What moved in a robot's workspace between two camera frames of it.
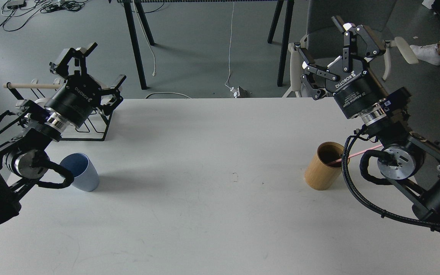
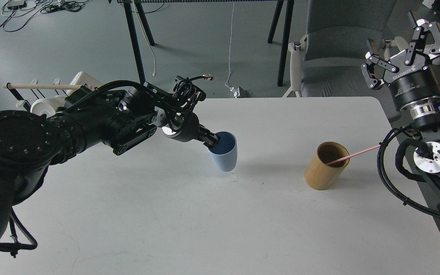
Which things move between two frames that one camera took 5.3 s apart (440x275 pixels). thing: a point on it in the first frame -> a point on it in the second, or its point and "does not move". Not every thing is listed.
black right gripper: x=359 y=94 -> x=415 y=85
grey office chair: x=322 y=45 does not move
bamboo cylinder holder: x=319 y=175 does not move
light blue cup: x=85 y=175 -> x=224 y=154
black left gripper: x=82 y=94 -> x=183 y=126
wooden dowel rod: x=5 y=85 does not move
